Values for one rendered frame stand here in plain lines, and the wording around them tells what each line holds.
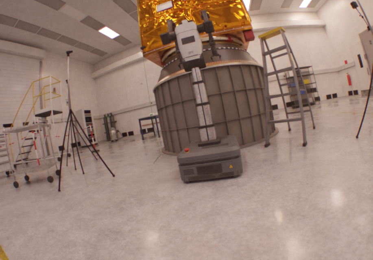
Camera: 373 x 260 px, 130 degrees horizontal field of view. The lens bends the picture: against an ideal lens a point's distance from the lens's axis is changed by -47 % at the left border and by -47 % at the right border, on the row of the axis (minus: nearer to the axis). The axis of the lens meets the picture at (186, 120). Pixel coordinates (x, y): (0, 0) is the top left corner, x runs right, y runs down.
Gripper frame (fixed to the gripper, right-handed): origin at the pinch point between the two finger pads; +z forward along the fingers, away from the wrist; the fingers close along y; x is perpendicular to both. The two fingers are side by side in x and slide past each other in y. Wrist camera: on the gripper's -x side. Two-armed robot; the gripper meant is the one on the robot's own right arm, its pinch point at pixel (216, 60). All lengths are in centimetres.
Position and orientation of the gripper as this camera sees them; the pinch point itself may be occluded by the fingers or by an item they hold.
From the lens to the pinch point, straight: 224.0
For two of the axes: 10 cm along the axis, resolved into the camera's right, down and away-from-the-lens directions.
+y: -9.6, 1.8, 2.4
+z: 2.8, 8.2, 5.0
